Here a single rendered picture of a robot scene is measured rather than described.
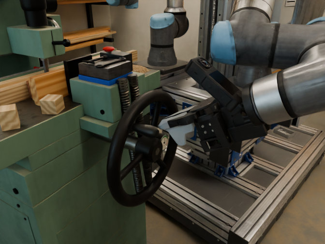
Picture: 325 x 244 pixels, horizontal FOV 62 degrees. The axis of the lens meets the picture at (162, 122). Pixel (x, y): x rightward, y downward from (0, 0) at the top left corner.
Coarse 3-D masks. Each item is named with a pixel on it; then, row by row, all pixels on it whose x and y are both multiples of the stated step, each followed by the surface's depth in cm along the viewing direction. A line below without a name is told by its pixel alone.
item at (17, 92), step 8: (136, 56) 108; (8, 88) 67; (16, 88) 68; (24, 88) 70; (0, 96) 65; (8, 96) 67; (16, 96) 69; (24, 96) 71; (0, 104) 66; (8, 104) 67
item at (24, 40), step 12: (12, 36) 72; (24, 36) 69; (36, 36) 67; (48, 36) 68; (60, 36) 71; (12, 48) 74; (24, 48) 71; (36, 48) 69; (48, 48) 69; (60, 48) 72
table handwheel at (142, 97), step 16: (144, 96) 58; (160, 96) 62; (128, 112) 55; (176, 112) 72; (128, 128) 54; (112, 144) 53; (128, 144) 67; (144, 144) 64; (160, 144) 65; (176, 144) 77; (112, 160) 53; (160, 160) 71; (112, 176) 54; (160, 176) 74; (112, 192) 57; (144, 192) 69
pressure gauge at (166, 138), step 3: (159, 135) 97; (162, 135) 97; (165, 135) 97; (159, 138) 96; (162, 138) 96; (165, 138) 98; (168, 138) 100; (162, 141) 97; (165, 141) 99; (162, 144) 98; (165, 144) 100; (162, 147) 98; (165, 147) 100; (162, 150) 98
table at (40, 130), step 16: (32, 112) 63; (64, 112) 64; (80, 112) 68; (144, 112) 76; (0, 128) 56; (32, 128) 57; (48, 128) 61; (64, 128) 65; (96, 128) 66; (112, 128) 65; (0, 144) 52; (16, 144) 55; (32, 144) 58; (48, 144) 62; (0, 160) 53; (16, 160) 56
